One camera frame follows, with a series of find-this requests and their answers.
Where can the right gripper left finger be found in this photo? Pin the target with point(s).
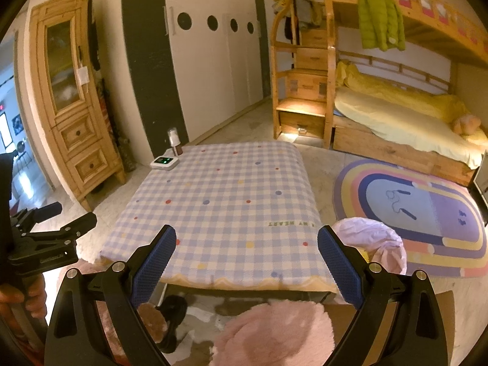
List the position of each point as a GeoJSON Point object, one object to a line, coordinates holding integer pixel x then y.
{"type": "Point", "coordinates": [75, 334]}

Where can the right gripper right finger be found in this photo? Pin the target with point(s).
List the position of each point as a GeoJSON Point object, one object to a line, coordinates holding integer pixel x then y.
{"type": "Point", "coordinates": [416, 334]}

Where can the person's left hand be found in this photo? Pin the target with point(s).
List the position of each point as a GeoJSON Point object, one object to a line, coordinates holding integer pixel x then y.
{"type": "Point", "coordinates": [34, 303]}

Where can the rainbow oval rug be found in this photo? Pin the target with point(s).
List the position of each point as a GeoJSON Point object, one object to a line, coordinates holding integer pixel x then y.
{"type": "Point", "coordinates": [440, 224]}

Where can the pink fluffy cushion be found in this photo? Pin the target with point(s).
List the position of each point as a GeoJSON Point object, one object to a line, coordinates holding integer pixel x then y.
{"type": "Point", "coordinates": [280, 333]}

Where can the white electronic device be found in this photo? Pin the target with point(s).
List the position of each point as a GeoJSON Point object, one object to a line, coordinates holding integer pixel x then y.
{"type": "Point", "coordinates": [164, 163]}

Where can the white nightstand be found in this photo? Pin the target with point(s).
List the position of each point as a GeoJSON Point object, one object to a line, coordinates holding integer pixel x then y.
{"type": "Point", "coordinates": [480, 187]}

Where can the paper tag on cabinet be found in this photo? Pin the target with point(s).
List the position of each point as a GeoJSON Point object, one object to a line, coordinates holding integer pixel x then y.
{"type": "Point", "coordinates": [82, 74]}

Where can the white brown pump bottle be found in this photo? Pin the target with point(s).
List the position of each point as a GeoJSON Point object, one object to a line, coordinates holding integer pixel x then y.
{"type": "Point", "coordinates": [175, 142]}

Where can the pine wooden cabinet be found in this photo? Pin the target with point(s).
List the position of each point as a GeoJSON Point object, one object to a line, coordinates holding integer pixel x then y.
{"type": "Point", "coordinates": [76, 129]}

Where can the checkered table cloth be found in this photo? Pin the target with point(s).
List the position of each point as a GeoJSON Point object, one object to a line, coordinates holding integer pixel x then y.
{"type": "Point", "coordinates": [244, 215]}

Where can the yellow bed duvet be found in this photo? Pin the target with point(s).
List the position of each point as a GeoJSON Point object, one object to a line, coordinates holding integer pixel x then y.
{"type": "Point", "coordinates": [417, 119]}

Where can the plush toy on bed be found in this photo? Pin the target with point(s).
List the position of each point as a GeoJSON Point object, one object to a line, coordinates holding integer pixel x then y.
{"type": "Point", "coordinates": [466, 125]}

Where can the white wardrobe with holes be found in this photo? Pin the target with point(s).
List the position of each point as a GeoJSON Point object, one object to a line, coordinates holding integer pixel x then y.
{"type": "Point", "coordinates": [194, 63]}

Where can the wooden drawer staircase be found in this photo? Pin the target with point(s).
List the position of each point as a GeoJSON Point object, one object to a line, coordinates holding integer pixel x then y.
{"type": "Point", "coordinates": [303, 74]}

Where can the green puffer jacket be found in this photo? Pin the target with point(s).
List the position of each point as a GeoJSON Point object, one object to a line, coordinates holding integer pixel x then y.
{"type": "Point", "coordinates": [381, 25]}

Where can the wooden bunk bed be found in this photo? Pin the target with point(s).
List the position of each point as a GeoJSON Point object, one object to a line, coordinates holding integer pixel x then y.
{"type": "Point", "coordinates": [436, 26]}

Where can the clothes pile on stairs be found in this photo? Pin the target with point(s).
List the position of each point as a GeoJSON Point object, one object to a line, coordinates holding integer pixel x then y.
{"type": "Point", "coordinates": [308, 12]}

